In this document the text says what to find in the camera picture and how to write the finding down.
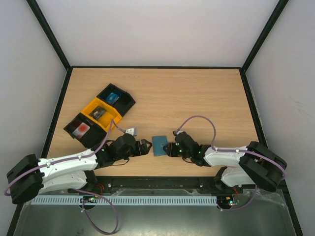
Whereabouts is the teal card holder wallet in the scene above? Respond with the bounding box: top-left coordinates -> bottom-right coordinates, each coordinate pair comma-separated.
152,136 -> 168,157

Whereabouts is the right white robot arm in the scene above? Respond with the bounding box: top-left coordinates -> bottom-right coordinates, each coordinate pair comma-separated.
163,131 -> 287,193

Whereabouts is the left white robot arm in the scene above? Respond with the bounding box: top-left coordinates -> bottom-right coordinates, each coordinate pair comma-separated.
4,134 -> 152,205

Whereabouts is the black bin with red cards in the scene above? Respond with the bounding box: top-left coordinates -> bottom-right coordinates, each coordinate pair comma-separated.
63,113 -> 107,148

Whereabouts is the black card stack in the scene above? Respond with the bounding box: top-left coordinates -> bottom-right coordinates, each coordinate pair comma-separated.
89,106 -> 106,120

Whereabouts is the red white card stack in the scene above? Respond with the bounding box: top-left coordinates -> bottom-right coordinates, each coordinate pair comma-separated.
72,122 -> 90,139

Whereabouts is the black bin with blue cards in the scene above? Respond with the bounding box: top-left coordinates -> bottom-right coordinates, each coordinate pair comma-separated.
96,83 -> 136,117

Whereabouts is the blue card stack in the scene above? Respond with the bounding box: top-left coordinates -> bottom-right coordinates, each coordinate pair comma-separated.
105,92 -> 120,105

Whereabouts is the yellow bin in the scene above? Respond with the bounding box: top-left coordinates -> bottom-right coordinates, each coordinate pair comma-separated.
81,98 -> 122,132

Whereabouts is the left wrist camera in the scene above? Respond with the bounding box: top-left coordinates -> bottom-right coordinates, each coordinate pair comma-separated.
125,127 -> 137,137

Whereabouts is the black aluminium frame rail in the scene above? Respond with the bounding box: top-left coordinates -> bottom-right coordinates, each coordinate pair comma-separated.
68,175 -> 286,195

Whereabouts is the light blue slotted cable duct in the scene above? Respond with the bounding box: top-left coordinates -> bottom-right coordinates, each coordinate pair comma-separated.
31,195 -> 217,206

